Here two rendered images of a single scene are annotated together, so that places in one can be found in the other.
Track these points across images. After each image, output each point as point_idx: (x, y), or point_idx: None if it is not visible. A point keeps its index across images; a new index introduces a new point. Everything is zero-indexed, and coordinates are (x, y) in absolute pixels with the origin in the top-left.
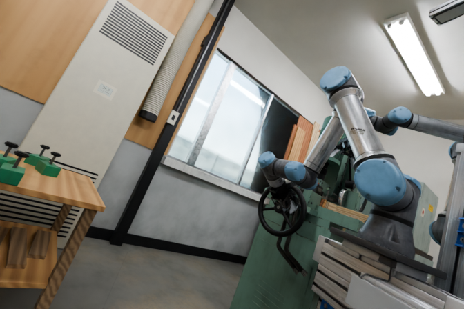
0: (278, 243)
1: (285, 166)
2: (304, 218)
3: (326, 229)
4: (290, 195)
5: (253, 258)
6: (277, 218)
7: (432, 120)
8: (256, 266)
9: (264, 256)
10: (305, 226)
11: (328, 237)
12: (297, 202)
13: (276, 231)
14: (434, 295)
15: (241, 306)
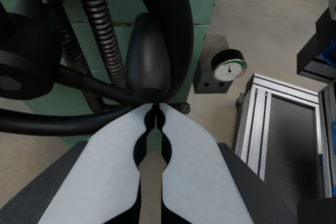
0: (100, 110)
1: None
2: (189, 66)
3: None
4: None
5: (42, 102)
6: (3, 3)
7: None
8: (60, 107)
9: (60, 91)
10: None
11: None
12: (256, 181)
13: (86, 128)
14: None
15: (80, 138)
